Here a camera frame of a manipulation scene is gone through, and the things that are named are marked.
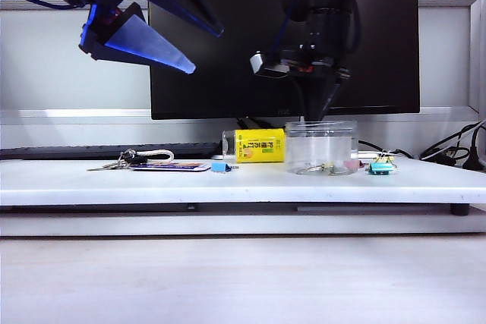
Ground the white cable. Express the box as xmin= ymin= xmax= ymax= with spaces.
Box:
xmin=377 ymin=118 xmax=486 ymax=161

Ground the blue and orange card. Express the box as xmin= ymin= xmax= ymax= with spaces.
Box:
xmin=128 ymin=162 xmax=212 ymax=173

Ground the black computer monitor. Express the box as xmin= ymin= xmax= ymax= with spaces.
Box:
xmin=148 ymin=0 xmax=421 ymax=121

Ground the black power plug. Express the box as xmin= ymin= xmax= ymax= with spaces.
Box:
xmin=461 ymin=126 xmax=484 ymax=171

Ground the blue binder clip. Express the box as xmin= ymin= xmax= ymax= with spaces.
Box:
xmin=210 ymin=162 xmax=239 ymax=174

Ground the clear bottle with yellow label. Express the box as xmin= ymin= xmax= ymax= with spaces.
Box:
xmin=222 ymin=128 xmax=286 ymax=165

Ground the metal key bunch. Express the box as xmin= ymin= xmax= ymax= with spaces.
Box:
xmin=86 ymin=149 xmax=137 ymax=172

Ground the black looped cable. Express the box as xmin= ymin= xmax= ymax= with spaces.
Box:
xmin=419 ymin=121 xmax=486 ymax=162

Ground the white rope lanyard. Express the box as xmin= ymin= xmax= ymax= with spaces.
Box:
xmin=131 ymin=149 xmax=175 ymax=164

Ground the white mat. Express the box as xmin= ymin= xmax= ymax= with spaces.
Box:
xmin=0 ymin=157 xmax=486 ymax=207

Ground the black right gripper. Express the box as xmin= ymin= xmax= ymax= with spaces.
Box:
xmin=279 ymin=49 xmax=353 ymax=123

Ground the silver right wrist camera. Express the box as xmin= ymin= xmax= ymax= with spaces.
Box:
xmin=249 ymin=50 xmax=292 ymax=79

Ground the black keyboard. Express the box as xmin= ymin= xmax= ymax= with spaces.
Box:
xmin=0 ymin=143 xmax=222 ymax=161

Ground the black monitor cable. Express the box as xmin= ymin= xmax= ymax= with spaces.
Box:
xmin=358 ymin=140 xmax=413 ymax=159

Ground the round transparent plastic box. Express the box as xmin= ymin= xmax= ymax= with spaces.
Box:
xmin=284 ymin=120 xmax=359 ymax=176

